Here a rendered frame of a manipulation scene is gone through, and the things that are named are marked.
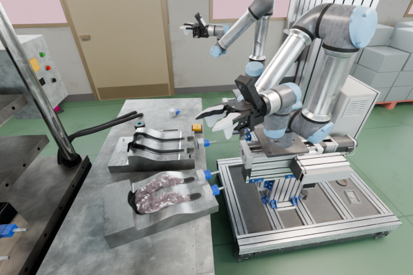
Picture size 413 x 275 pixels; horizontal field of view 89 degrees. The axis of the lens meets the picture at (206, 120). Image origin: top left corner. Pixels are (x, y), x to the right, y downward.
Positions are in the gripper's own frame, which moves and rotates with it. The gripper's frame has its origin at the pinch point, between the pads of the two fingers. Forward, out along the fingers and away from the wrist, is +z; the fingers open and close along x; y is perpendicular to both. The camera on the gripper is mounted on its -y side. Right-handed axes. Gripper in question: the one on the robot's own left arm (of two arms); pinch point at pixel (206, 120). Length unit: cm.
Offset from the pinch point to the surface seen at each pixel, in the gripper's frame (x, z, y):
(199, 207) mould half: 21, -5, 58
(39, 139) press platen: 89, 51, 30
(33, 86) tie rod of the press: 86, 42, 1
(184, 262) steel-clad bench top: 8, 12, 65
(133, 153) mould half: 64, 11, 44
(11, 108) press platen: 81, 53, 8
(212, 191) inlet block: 24, -14, 56
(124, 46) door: 301, -52, 18
